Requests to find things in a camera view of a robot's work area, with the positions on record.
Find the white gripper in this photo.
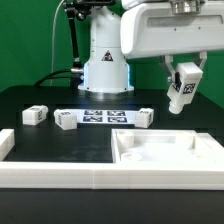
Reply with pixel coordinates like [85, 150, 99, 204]
[120, 0, 224, 85]

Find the white square tabletop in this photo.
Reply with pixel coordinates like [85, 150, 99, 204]
[111, 129, 224, 163]

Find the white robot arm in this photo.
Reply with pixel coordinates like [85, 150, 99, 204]
[79, 0, 224, 98]

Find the AprilTag marker sheet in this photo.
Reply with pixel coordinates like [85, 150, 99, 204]
[70, 109, 136, 124]

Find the white U-shaped fence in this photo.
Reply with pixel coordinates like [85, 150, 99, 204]
[0, 129, 224, 190]

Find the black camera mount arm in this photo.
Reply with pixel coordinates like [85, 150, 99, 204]
[63, 0, 116, 68]

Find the black cable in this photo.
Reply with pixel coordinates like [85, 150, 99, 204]
[33, 68, 81, 88]

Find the white cable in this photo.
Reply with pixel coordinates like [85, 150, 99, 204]
[49, 0, 66, 87]

